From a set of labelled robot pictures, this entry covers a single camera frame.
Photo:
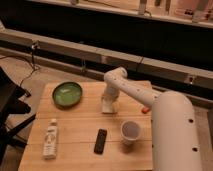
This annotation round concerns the green ceramic bowl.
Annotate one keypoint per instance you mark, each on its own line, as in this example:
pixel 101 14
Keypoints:
pixel 67 94

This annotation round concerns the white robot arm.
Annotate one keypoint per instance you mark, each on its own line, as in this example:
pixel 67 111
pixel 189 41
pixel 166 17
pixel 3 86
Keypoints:
pixel 174 133

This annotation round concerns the white sponge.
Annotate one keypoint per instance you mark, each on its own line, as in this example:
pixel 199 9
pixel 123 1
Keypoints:
pixel 110 107

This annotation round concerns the white plastic bottle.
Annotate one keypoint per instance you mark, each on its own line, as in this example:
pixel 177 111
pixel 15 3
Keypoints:
pixel 50 140

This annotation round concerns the small orange object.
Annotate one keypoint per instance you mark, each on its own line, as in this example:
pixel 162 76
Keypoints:
pixel 145 110

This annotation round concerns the black remote control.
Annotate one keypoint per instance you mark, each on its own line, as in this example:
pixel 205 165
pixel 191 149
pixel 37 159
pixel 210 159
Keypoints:
pixel 100 141

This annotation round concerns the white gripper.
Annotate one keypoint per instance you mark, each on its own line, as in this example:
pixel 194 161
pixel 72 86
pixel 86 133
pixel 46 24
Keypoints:
pixel 110 94

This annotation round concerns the black chair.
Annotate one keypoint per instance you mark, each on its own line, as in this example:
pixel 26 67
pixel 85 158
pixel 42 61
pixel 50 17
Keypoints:
pixel 10 103

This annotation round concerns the white paper cup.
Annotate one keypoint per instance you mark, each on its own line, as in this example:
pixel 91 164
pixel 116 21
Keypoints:
pixel 130 132

